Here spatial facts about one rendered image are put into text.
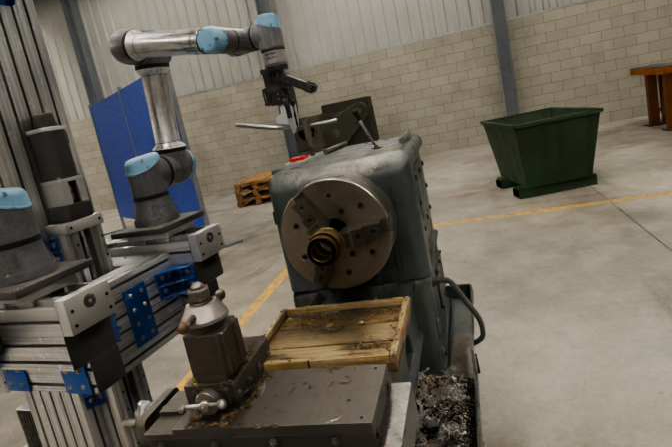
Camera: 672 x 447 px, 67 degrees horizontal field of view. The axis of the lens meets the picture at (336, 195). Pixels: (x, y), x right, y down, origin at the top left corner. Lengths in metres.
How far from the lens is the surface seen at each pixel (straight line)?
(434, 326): 1.63
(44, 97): 1.81
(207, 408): 0.90
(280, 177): 1.59
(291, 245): 1.43
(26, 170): 1.72
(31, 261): 1.46
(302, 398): 0.89
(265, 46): 1.60
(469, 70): 11.29
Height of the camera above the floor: 1.42
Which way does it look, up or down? 10 degrees down
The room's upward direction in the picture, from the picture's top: 12 degrees counter-clockwise
